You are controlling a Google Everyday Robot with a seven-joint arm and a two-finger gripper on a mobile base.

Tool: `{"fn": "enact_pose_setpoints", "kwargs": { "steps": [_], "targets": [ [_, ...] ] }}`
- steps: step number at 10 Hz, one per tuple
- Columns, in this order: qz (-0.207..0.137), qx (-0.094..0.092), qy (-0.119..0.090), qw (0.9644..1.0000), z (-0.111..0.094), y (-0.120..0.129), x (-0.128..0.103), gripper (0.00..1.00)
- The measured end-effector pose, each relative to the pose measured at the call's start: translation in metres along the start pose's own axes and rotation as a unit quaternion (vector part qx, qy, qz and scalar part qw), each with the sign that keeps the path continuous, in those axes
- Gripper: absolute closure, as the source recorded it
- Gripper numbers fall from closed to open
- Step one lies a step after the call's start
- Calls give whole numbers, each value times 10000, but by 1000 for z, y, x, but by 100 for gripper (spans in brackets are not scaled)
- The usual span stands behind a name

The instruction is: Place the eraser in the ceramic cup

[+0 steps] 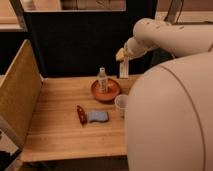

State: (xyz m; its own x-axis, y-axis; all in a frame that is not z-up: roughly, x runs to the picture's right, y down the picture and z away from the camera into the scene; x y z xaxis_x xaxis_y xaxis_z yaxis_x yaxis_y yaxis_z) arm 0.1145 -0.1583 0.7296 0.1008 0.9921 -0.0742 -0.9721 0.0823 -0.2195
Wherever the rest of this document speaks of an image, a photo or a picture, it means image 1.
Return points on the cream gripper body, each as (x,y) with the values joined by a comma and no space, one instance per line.
(120,55)

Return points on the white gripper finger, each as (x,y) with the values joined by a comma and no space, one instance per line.
(124,68)

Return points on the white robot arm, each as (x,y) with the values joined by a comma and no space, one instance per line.
(169,113)

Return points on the orange ceramic bowl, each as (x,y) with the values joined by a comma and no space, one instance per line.
(111,90)

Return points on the white ceramic cup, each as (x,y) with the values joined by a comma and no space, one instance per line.
(121,103)

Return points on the blue eraser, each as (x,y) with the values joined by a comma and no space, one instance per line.
(98,116)

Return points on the clear plastic bottle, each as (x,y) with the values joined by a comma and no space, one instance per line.
(103,80)

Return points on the black back panel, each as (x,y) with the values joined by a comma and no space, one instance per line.
(80,43)

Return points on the red pocket knife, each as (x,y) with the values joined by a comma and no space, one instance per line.
(82,115)

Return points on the wooden side panel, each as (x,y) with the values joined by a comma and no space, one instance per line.
(19,91)

